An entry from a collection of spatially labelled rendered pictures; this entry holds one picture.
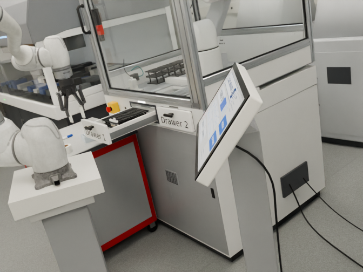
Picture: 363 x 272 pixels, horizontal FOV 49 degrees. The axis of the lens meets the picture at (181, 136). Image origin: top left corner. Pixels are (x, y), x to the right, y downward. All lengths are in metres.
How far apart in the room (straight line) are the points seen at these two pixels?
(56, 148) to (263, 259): 0.96
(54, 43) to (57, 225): 0.86
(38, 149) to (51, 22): 1.41
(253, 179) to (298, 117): 1.17
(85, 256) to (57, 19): 1.71
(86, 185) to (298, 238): 1.36
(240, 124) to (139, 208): 1.62
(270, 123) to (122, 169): 0.94
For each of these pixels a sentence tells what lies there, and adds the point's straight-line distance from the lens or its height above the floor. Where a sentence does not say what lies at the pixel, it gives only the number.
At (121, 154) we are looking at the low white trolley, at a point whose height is 0.64.
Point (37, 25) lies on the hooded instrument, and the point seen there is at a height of 1.47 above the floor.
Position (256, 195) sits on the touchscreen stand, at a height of 0.78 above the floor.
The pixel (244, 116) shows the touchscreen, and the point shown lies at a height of 1.14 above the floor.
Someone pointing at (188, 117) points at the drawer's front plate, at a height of 0.90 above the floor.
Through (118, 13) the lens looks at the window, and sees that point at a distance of 2.38.
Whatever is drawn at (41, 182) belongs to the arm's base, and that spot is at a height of 0.86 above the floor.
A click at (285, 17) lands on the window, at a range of 2.42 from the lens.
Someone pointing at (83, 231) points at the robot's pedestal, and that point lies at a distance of 1.92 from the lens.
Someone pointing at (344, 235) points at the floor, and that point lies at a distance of 2.59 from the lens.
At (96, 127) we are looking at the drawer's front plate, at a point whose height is 0.91.
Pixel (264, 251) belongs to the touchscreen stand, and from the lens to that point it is 1.60.
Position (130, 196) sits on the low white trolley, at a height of 0.34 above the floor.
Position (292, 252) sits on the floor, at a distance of 2.46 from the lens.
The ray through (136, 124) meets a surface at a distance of 2.24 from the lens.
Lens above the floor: 1.50
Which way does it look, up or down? 20 degrees down
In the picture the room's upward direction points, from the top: 12 degrees counter-clockwise
